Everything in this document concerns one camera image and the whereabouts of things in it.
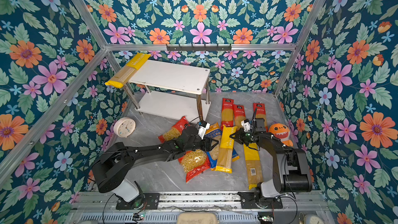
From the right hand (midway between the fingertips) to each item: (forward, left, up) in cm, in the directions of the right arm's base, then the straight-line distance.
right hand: (231, 135), depth 89 cm
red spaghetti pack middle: (+19, -7, -5) cm, 21 cm away
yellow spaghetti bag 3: (-15, -11, -6) cm, 20 cm away
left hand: (-7, +8, +7) cm, 13 cm away
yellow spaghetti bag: (+19, +57, +30) cm, 67 cm away
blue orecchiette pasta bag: (+4, +10, -3) cm, 11 cm away
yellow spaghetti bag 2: (-15, +5, -2) cm, 16 cm away
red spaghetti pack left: (+21, 0, -6) cm, 22 cm away
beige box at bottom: (-39, +18, -3) cm, 43 cm away
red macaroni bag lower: (-15, +21, -4) cm, 26 cm away
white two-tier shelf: (+13, +32, +25) cm, 42 cm away
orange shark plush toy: (+1, -30, +2) cm, 30 cm away
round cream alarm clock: (+6, +64, +1) cm, 65 cm away
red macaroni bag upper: (+4, +34, -2) cm, 34 cm away
